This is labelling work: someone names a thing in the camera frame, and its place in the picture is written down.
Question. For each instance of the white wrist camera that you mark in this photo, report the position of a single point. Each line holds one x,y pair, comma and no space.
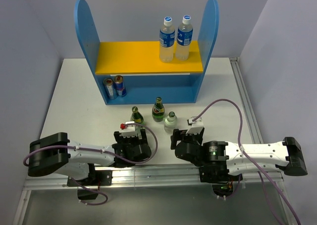
196,126
128,129

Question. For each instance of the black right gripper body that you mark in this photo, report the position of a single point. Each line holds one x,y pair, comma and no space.
194,139

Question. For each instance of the blue and yellow shelf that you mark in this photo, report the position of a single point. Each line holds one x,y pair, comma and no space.
145,77

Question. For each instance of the green Perrier bottle left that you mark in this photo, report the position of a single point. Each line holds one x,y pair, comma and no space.
136,116

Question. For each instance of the red bull can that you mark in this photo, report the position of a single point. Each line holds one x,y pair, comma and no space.
109,88
120,87

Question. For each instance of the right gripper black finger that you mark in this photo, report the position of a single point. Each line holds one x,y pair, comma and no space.
174,138
202,132

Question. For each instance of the Red Bull can left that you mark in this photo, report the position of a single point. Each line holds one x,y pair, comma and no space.
109,88

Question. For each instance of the Pocari Sweat bottle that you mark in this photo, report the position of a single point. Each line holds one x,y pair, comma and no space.
166,40
184,38

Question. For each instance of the Red Bull can right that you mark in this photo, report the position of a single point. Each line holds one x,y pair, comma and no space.
120,87

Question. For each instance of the green Perrier bottle right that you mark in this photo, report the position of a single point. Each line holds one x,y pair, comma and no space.
158,110

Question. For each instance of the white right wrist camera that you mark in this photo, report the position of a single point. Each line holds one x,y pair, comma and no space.
196,126

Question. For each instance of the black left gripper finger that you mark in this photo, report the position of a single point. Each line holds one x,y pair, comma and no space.
142,134
118,137

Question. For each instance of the Chang soda water bottle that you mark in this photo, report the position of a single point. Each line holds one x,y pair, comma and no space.
170,122

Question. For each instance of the aluminium rail frame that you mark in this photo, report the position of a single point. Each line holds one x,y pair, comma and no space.
165,191

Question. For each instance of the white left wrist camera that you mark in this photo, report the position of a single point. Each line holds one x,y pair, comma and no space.
128,129

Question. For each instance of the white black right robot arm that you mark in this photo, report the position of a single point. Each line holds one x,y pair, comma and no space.
222,161

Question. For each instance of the green perrier bottle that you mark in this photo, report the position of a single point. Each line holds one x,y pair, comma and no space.
158,110
136,116

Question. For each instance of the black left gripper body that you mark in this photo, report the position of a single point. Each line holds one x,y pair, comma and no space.
128,144

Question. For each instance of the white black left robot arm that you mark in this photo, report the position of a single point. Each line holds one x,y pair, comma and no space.
87,165

